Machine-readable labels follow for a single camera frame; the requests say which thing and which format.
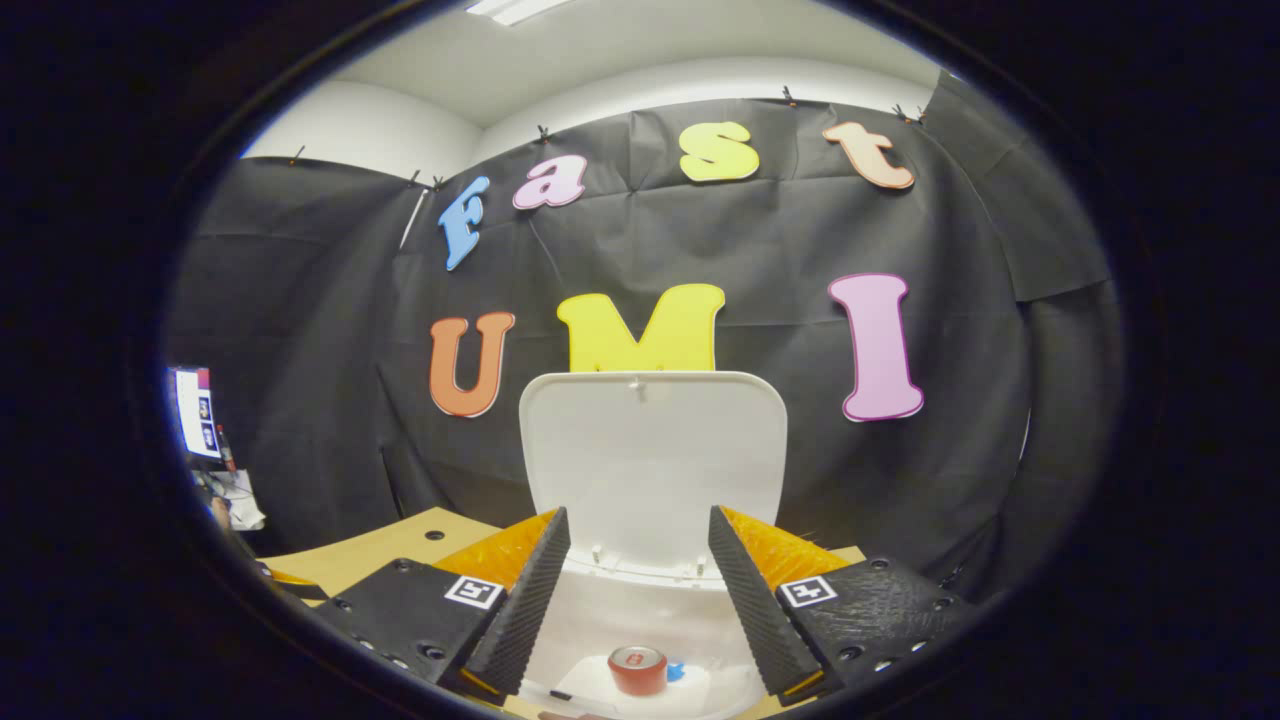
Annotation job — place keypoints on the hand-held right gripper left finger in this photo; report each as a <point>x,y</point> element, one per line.
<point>520,610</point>

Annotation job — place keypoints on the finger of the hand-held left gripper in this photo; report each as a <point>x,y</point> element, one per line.
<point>290,581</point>

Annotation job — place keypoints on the white desktop garbage bin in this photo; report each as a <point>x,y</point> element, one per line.
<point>650,460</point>

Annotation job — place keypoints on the ceiling light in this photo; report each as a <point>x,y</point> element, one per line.
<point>515,8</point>

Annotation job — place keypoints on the wooden desktop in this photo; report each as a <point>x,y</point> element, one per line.
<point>400,545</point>

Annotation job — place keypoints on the white papers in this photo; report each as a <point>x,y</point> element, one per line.
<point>242,500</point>

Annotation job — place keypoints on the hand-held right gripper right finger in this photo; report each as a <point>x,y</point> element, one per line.
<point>755,610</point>

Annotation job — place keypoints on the blue paper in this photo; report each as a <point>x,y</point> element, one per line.
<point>676,671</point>

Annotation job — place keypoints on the computer monitor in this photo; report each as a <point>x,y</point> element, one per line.
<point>197,412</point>

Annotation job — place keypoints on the red pop can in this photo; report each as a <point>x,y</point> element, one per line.
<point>637,672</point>

